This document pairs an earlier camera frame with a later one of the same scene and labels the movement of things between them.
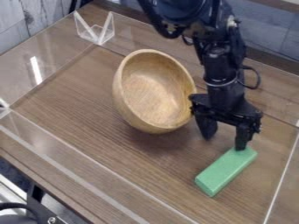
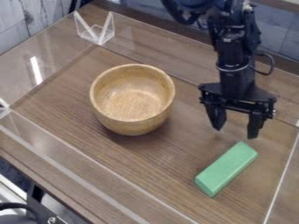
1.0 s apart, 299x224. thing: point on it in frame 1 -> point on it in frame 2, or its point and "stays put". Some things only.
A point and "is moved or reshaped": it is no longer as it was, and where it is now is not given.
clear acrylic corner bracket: (96, 33) stays put
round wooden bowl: (152, 87) is moved or reshaped
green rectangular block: (224, 170) stays put
